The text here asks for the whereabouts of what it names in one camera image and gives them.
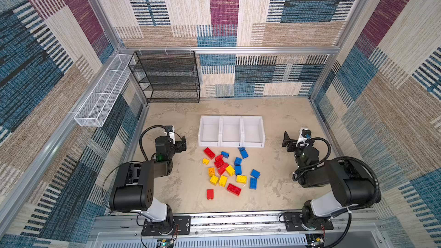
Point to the black wire shelf rack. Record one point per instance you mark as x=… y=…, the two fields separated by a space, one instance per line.
x=167 y=76

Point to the white bin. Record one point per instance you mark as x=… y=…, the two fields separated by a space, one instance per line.
x=209 y=131
x=253 y=132
x=231 y=131

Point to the large red lego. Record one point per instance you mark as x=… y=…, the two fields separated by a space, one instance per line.
x=234 y=189
x=209 y=153

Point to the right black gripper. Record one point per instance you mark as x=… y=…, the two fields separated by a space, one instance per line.
x=291 y=143

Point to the yellow lego hollow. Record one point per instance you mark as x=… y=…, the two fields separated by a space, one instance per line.
x=211 y=171

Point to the left white bin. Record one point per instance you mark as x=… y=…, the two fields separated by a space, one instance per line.
x=209 y=131

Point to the aluminium front rail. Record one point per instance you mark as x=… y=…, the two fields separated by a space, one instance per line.
x=249 y=229

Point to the yellow studded lego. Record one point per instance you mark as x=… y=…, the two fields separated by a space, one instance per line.
x=241 y=179

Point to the small blue lego top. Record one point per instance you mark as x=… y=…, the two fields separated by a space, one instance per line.
x=225 y=154

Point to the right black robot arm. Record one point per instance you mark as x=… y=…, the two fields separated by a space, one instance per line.
x=354 y=185

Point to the red lego long cluster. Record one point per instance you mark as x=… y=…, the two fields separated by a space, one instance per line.
x=222 y=168

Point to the right white bin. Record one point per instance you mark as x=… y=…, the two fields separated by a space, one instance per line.
x=253 y=132

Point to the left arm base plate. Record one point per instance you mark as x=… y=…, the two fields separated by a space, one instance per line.
x=177 y=225

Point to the white wire mesh basket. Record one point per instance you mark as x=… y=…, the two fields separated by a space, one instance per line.
x=99 y=103

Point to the yellow lego cluster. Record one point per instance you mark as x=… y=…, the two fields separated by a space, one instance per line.
x=230 y=170

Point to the large red lego top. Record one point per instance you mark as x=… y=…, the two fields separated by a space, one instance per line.
x=209 y=153

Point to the red lego cluster upper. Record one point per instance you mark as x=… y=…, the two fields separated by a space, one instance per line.
x=219 y=162

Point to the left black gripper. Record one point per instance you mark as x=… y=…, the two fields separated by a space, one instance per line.
x=179 y=144

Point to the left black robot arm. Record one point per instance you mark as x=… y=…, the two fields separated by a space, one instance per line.
x=133 y=188

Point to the small red lego bottom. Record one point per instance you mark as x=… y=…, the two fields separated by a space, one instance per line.
x=210 y=194

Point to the large red lego bottom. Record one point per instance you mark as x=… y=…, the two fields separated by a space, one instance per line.
x=234 y=189

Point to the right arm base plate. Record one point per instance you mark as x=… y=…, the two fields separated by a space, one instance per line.
x=298 y=221

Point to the middle white bin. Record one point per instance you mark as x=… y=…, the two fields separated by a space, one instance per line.
x=231 y=131

